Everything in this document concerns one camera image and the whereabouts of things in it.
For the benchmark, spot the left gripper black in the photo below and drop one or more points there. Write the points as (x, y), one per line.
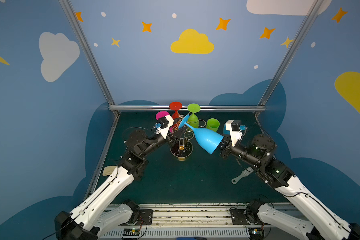
(171, 134)

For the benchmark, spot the pink wine glass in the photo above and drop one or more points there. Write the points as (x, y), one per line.
(164, 120)

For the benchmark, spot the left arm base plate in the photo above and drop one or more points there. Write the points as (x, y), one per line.
(141, 217)

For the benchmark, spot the silver tin can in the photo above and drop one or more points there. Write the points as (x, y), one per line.
(107, 171)

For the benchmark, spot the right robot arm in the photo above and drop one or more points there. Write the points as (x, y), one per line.
(320, 224)

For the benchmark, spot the aluminium frame post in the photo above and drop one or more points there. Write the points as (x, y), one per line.
(299, 37)
(84, 44)

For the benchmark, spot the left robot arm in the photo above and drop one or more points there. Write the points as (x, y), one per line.
(88, 221)

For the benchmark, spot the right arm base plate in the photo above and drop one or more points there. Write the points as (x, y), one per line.
(243, 217)

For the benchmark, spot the right aluminium frame post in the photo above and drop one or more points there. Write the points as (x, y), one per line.
(299, 37)

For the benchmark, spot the right circuit board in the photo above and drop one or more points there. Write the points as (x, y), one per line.
(256, 234)

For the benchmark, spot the blue wine glass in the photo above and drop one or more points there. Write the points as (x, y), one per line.
(225, 131)
(207, 139)

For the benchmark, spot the left aluminium frame post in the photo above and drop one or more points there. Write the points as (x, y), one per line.
(84, 44)

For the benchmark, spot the green wine glass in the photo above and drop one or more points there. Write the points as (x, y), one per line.
(193, 120)
(213, 124)

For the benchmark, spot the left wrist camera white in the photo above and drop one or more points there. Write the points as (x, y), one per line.
(164, 132)

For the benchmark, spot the red wine glass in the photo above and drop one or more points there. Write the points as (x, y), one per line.
(175, 106)

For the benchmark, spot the gold wire wine glass rack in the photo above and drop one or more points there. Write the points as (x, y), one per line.
(183, 147)

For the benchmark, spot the circuit board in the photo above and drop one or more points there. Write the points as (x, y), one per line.
(256, 234)
(131, 233)

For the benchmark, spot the left circuit board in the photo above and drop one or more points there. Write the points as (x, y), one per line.
(131, 233)

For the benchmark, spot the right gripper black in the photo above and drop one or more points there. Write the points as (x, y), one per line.
(225, 147)

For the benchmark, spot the back aluminium frame bar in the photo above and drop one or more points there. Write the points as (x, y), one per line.
(136, 108)

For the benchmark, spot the aluminium mounting rail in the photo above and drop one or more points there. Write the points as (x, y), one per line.
(198, 222)

